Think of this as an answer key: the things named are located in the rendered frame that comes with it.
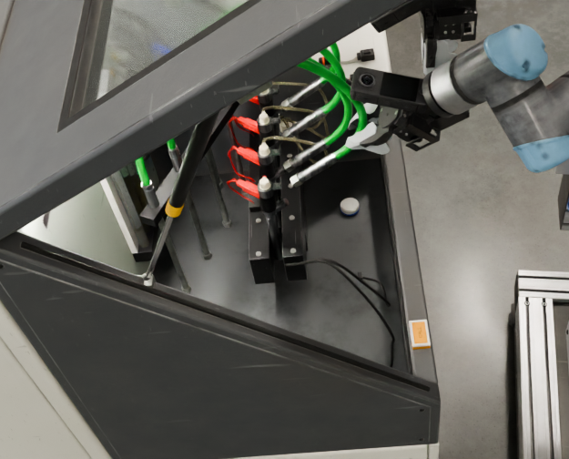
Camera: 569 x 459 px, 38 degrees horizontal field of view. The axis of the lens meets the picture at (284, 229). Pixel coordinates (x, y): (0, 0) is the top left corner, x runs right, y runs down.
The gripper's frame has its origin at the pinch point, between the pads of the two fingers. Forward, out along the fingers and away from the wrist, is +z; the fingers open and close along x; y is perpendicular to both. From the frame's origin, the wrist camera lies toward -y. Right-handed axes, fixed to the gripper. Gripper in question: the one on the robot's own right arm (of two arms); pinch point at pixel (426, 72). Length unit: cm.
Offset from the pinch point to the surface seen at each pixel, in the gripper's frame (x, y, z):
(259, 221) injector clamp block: -8.4, -31.9, 25.4
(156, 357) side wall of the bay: -47, -44, 7
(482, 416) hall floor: -6, 17, 124
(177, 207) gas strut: -45, -35, -24
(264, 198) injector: -13.4, -29.3, 12.9
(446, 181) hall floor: 81, 19, 124
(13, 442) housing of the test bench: -47, -75, 31
